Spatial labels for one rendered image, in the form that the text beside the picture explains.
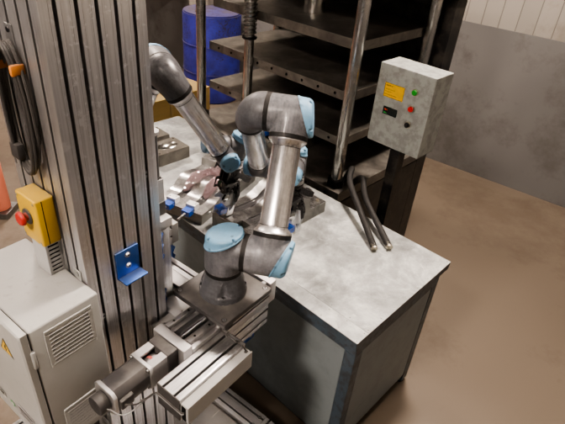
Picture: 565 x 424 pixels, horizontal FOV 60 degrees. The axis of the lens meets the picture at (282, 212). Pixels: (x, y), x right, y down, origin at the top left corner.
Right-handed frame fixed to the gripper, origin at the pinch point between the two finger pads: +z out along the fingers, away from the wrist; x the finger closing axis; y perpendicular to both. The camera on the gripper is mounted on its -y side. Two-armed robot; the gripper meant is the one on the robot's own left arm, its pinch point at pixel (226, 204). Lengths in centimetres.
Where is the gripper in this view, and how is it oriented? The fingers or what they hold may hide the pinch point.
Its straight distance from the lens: 217.5
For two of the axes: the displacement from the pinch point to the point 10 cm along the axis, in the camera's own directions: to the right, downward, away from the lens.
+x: 6.9, 5.5, -4.7
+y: -6.6, 2.3, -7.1
